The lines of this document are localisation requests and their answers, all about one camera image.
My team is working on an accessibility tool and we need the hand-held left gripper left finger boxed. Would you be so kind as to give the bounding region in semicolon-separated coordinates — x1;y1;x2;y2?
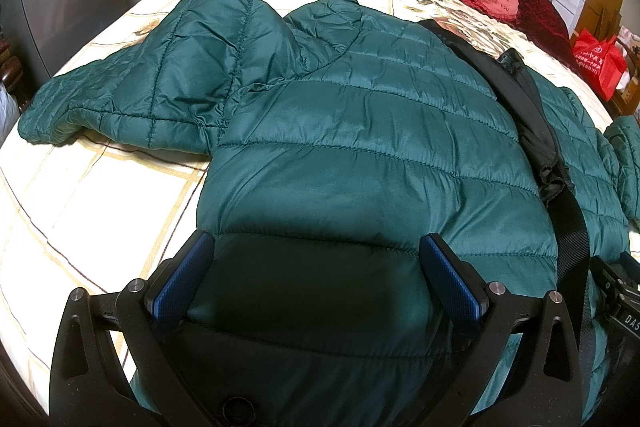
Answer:
49;229;216;427

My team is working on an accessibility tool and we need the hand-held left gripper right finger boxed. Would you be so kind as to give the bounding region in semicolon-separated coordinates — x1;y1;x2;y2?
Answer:
419;233;594;427

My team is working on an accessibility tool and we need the green quilted puffer jacket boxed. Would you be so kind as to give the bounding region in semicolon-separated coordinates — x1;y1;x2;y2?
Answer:
17;0;640;427

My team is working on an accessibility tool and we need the bed with floral checked bedspread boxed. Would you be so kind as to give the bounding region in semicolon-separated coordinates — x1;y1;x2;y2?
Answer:
0;0;618;413

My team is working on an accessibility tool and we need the wooden chair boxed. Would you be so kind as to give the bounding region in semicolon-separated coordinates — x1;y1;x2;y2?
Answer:
612;27;640;118

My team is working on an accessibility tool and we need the red shopping bag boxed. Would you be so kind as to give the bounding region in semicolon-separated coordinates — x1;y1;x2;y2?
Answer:
572;27;628;102

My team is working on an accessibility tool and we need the dark red velvet cushion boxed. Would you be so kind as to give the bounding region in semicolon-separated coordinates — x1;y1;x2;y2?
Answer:
515;0;581;68

